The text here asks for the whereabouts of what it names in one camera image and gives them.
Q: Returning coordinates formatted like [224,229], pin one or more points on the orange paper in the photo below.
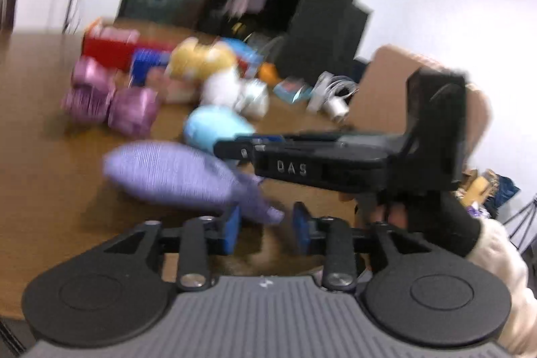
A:
[268,74]

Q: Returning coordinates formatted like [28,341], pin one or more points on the cardboard box with orange rim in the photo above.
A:
[112,43]

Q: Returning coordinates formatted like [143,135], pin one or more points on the right hand black glove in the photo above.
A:
[438,217]

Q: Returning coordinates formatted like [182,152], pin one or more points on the cream sleeve right forearm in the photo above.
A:
[495,253]

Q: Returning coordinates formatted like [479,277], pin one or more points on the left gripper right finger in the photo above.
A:
[339,244]

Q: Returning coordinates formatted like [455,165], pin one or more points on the yellow plush toy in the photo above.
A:
[194,61]

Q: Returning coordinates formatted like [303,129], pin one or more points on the white charger with cable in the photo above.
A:
[331,95]

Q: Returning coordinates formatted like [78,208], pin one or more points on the tan box on table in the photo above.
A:
[387,96]

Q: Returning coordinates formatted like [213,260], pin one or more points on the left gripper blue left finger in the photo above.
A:
[198,239]

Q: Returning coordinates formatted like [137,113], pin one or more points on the small plastic wrapped packet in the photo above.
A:
[292,90]

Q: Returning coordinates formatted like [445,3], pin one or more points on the light blue plush toy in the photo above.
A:
[209,124]

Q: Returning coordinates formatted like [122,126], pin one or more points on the black speaker cabinet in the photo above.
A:
[323,37]

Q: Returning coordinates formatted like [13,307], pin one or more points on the pink layered sponge block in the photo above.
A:
[172,90]

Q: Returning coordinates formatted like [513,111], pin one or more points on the small blue tissue packet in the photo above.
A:
[143,60]

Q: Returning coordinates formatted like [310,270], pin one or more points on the pink fluffy scrunchie left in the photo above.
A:
[92,89]

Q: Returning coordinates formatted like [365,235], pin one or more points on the white plush ball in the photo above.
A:
[248,97]

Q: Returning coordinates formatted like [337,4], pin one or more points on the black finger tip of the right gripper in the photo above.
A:
[240,148]

